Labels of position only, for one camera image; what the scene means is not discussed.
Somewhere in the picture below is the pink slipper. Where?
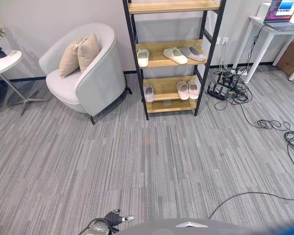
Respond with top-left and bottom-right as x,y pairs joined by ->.
176,81 -> 190,100
187,80 -> 199,100

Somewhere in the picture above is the robot grey torso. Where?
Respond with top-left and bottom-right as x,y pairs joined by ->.
117,218 -> 263,235

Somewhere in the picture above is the tangled cable bundle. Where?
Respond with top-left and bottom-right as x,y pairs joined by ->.
213,62 -> 253,111

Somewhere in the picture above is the black router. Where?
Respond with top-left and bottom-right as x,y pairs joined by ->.
206,82 -> 231,99

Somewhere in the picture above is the open laptop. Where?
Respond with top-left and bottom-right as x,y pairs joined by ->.
263,0 -> 294,32

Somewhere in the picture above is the beige pillow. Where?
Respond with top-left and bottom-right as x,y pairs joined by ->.
58,36 -> 88,77
77,33 -> 101,73

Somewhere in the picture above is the round white side table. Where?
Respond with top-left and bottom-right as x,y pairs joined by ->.
0,49 -> 49,118

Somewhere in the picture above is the white desk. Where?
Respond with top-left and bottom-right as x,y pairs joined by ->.
231,16 -> 294,85

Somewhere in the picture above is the long black floor cable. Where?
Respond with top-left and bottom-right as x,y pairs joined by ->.
208,191 -> 294,220

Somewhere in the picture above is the black frame wooden shoe rack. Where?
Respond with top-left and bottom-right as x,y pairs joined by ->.
122,0 -> 227,121

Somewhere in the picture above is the laptop charger cable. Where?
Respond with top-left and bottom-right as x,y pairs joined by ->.
245,24 -> 268,71

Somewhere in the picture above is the white box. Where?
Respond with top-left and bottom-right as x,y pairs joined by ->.
256,2 -> 272,20

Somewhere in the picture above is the brown cardboard box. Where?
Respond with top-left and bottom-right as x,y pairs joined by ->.
276,42 -> 294,77

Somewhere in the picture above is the cream slipper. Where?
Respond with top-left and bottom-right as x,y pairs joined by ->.
137,48 -> 150,68
163,47 -> 188,65

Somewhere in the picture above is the coiled black cable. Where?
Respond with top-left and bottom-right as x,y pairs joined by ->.
239,104 -> 294,177

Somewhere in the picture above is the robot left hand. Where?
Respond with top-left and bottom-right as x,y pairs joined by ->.
104,208 -> 135,227

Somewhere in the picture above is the grey slipper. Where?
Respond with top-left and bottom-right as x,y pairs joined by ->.
179,45 -> 207,62
144,84 -> 155,103

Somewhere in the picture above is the light grey armchair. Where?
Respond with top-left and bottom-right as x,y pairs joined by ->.
38,23 -> 133,125

